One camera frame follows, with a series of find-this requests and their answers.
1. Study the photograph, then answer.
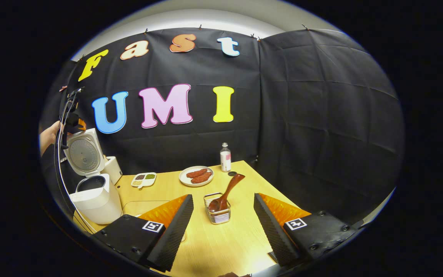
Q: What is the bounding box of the wire chopstick holder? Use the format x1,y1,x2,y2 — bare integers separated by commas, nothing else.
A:
203,192,231,225

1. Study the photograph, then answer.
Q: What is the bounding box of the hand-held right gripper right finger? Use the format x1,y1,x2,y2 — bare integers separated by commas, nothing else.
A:
253,193,358,267

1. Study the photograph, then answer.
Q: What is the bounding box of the clear bottle with pink label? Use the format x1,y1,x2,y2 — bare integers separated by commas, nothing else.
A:
220,143,232,172

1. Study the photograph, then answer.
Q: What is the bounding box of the white toaster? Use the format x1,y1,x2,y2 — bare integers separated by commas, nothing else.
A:
102,156,123,185

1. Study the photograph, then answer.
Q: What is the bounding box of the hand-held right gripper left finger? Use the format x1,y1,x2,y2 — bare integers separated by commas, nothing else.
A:
93,194,194,272

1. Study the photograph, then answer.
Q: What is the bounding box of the black backdrop cloth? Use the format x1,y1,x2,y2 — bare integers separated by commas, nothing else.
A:
41,28,405,227

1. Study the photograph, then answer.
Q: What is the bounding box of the brown wooden spoon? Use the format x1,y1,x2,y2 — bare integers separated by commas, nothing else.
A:
208,174,246,213

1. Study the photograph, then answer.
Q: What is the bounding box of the white rice cooker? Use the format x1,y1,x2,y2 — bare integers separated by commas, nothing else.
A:
63,128,123,225

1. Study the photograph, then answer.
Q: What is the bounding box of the white divided bean dish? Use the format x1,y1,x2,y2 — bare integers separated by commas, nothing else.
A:
131,172,157,189

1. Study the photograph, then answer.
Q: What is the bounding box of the white round plate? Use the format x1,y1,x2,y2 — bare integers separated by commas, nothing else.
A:
179,166,214,187

